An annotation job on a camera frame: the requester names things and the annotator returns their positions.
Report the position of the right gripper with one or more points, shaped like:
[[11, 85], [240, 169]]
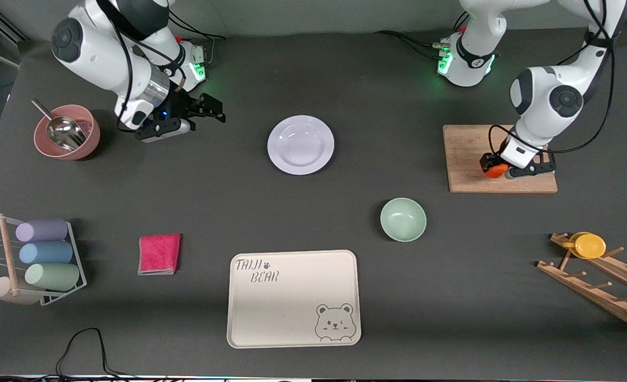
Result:
[[180, 104]]

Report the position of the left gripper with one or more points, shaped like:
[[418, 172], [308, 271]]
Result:
[[487, 160]]

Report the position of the wooden cutting board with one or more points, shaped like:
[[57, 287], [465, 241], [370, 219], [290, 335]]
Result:
[[464, 159]]

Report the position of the wooden peg mug rack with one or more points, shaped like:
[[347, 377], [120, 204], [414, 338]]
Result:
[[600, 292]]

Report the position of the pink folded cloth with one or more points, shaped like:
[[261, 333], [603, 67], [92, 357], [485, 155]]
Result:
[[159, 254]]

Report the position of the yellow mug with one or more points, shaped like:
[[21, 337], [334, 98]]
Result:
[[589, 245]]

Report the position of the orange fruit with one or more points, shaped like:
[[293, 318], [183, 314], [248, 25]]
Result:
[[498, 171]]

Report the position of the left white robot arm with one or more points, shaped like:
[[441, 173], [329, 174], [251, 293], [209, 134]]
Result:
[[549, 101]]

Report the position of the pale green bowl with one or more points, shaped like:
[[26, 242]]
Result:
[[403, 220]]

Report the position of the beige cup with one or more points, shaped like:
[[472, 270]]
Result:
[[0, 291]]

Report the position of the cream bear print tray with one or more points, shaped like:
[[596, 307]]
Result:
[[287, 302]]

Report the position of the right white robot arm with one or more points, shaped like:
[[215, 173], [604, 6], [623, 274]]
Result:
[[96, 53]]

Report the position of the pale purple cup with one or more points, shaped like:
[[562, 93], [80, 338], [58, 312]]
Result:
[[43, 230]]

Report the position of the pale green cup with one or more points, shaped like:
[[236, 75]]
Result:
[[53, 277]]

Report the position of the pale blue cup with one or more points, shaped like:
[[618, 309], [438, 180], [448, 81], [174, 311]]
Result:
[[47, 252]]

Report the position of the white round plate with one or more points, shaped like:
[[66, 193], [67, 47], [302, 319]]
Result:
[[300, 146]]

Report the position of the pink bowl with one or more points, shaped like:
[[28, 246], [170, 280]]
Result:
[[92, 138]]

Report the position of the metal scoop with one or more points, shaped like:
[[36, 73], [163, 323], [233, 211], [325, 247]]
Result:
[[67, 132]]

